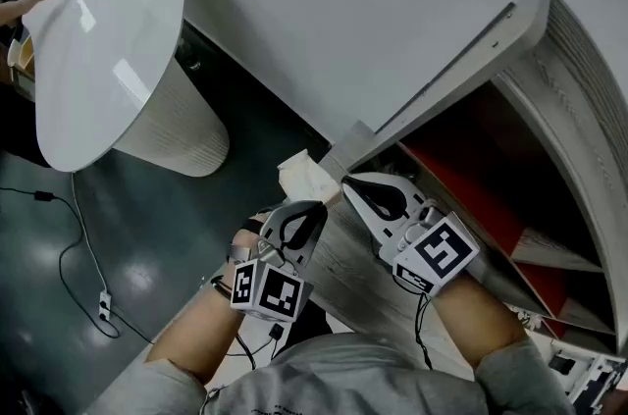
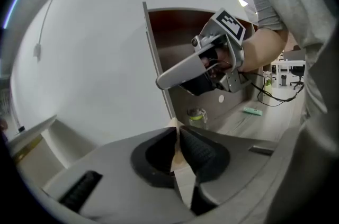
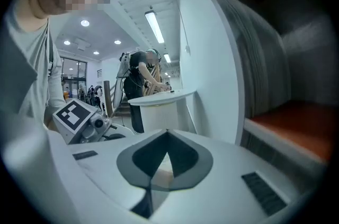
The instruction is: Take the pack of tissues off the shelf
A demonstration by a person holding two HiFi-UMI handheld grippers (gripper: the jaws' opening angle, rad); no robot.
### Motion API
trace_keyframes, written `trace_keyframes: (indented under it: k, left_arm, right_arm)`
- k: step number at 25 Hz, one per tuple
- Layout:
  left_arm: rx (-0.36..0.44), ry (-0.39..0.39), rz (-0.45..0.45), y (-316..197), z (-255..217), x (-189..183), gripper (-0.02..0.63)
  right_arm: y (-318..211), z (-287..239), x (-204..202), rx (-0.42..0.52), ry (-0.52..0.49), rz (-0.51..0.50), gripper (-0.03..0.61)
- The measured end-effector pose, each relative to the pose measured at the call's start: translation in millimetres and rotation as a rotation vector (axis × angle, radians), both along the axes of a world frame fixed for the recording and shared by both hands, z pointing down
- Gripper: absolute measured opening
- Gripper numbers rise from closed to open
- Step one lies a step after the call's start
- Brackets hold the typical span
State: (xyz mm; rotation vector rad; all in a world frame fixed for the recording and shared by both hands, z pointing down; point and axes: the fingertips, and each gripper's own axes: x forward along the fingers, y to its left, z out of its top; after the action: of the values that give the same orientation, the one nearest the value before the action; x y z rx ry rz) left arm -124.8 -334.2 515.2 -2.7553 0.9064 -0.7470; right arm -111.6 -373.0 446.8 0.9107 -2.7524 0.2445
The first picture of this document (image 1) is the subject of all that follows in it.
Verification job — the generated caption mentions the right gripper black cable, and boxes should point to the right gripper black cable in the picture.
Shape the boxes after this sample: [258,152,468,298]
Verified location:
[414,292,436,371]

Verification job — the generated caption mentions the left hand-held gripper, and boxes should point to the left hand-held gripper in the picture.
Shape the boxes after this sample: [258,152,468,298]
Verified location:
[229,199,330,324]

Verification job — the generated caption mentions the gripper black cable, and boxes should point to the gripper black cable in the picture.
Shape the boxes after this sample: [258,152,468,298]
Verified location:
[223,322,286,370]
[414,292,436,371]

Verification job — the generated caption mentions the black wrist band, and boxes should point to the black wrist band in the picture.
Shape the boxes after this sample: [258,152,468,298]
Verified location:
[210,274,236,302]

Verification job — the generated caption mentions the grey wooden shelf cabinet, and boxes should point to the grey wooden shelf cabinet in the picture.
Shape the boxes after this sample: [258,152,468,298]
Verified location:
[318,0,628,355]

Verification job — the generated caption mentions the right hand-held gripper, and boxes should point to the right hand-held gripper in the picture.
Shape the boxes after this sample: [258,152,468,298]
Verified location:
[340,171,482,297]

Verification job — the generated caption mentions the yellow brown box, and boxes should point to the yellow brown box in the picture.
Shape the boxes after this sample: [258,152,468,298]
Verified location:
[7,33,36,85]

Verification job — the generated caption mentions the white round pedestal table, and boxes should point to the white round pedestal table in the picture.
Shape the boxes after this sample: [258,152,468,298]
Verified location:
[22,0,231,179]

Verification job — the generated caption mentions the black floor cable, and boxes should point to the black floor cable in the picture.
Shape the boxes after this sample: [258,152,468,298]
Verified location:
[0,186,153,345]

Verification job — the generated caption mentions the person's left forearm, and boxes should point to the person's left forearm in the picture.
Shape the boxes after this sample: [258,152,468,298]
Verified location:
[146,285,246,385]

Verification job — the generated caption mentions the person's grey shirt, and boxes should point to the person's grey shirt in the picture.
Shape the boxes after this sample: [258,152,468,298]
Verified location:
[82,332,578,415]

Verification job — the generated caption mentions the white floor cable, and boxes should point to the white floor cable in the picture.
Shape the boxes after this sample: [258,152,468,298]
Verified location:
[71,172,112,296]

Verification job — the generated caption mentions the person's right forearm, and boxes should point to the person's right forearm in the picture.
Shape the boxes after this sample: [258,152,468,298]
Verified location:
[431,275,529,380]

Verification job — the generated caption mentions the person's left hand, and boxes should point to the person's left hand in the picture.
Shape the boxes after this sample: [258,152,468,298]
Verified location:
[229,225,265,264]

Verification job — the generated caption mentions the beige tissues pack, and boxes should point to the beige tissues pack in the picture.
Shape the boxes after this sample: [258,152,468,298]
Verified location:
[277,149,343,208]

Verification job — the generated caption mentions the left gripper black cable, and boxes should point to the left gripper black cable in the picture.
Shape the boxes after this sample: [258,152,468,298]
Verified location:
[223,322,286,370]

